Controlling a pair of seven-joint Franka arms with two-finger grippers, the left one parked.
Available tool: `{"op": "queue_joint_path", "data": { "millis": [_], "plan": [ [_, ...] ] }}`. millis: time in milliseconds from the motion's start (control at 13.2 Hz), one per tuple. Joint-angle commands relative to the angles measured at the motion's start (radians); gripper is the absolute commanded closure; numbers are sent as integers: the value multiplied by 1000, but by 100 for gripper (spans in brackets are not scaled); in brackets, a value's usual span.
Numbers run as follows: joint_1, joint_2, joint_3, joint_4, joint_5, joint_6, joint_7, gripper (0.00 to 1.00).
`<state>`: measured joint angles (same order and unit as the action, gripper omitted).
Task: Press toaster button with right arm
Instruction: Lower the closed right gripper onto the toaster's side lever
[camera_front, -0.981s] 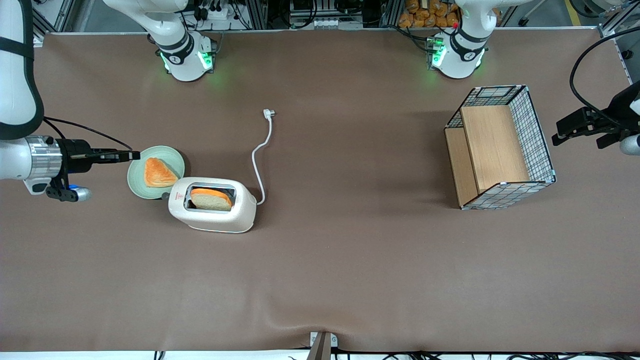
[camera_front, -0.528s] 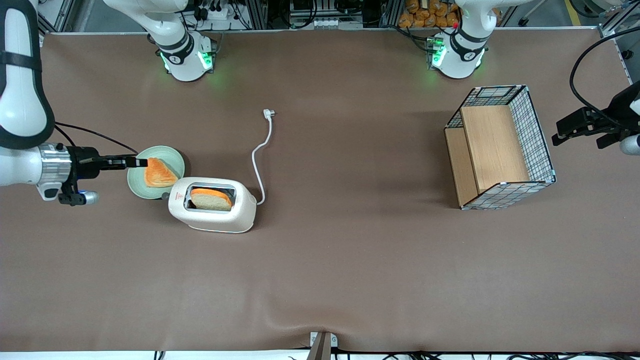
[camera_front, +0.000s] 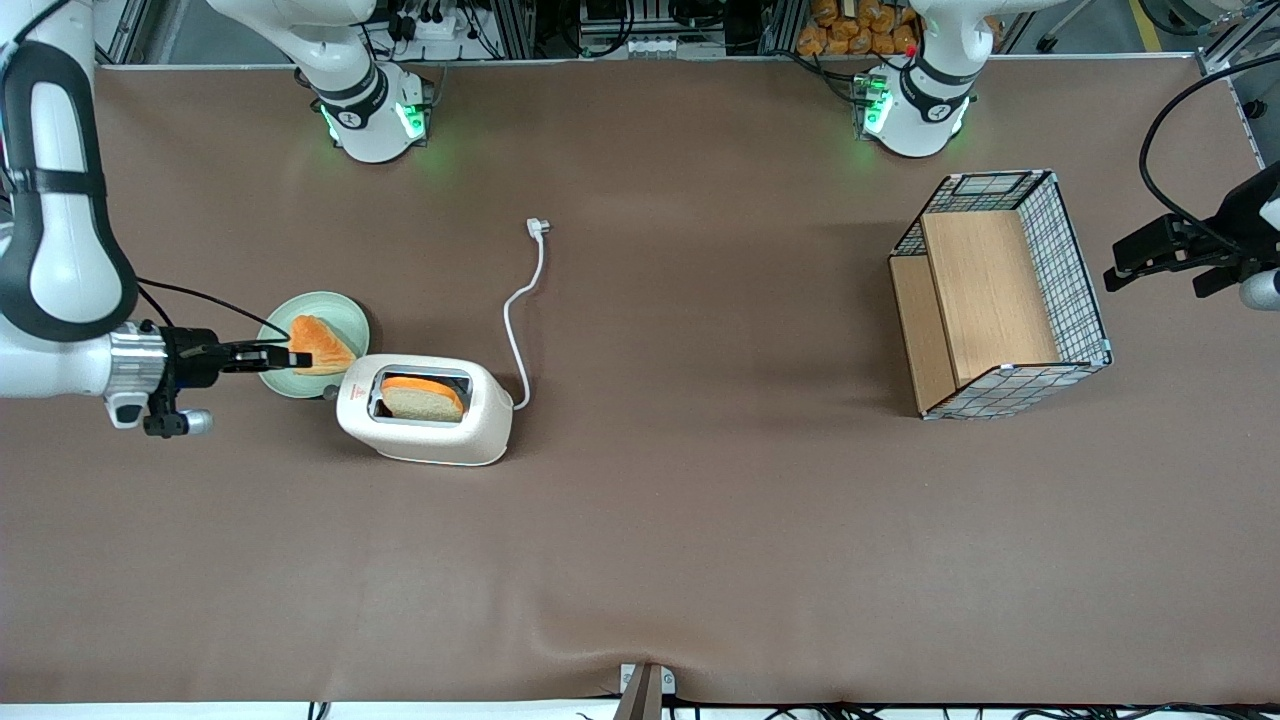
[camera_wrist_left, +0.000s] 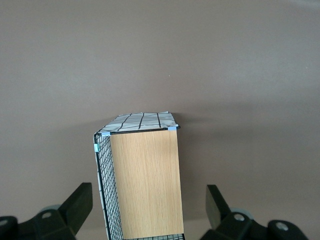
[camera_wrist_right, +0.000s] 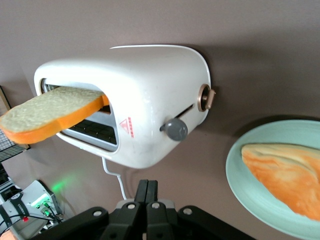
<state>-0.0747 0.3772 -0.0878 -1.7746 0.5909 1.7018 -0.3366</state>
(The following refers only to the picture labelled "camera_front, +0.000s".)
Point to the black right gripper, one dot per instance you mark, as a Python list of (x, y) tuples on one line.
[(188, 358)]

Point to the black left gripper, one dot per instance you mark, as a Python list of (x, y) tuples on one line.
[(1243, 226)]

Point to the white two-slot toaster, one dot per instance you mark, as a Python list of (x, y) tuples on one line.
[(490, 420)]

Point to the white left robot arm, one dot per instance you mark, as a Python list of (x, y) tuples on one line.
[(915, 120)]

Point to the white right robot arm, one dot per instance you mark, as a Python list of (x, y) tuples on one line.
[(60, 200)]

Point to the triangular orange bread piece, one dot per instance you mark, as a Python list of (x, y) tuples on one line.
[(318, 348)]

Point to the pale green round plate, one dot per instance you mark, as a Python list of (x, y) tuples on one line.
[(335, 305)]

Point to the toast slice with orange crust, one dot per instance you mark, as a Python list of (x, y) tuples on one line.
[(420, 400)]

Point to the wooden stepped shelf insert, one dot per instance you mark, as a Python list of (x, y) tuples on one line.
[(985, 300)]

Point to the aluminium corner profile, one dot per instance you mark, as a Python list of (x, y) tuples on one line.
[(1245, 35)]

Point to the white power strip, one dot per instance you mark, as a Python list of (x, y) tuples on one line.
[(440, 25)]

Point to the orange bread props pile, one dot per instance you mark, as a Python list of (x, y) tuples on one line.
[(840, 30)]

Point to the aluminium equipment rack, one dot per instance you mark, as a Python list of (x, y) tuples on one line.
[(510, 25)]

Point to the brown table cover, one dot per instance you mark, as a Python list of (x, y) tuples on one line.
[(700, 500)]

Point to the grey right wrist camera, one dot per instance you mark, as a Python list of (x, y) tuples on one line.
[(198, 422)]

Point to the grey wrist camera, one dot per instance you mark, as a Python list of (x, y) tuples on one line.
[(198, 422), (1262, 290)]

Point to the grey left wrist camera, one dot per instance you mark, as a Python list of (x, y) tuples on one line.
[(1262, 290)]

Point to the aluminium frame strut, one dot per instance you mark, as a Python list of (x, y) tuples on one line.
[(130, 30)]

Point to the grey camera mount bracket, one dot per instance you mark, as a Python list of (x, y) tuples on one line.
[(645, 695)]

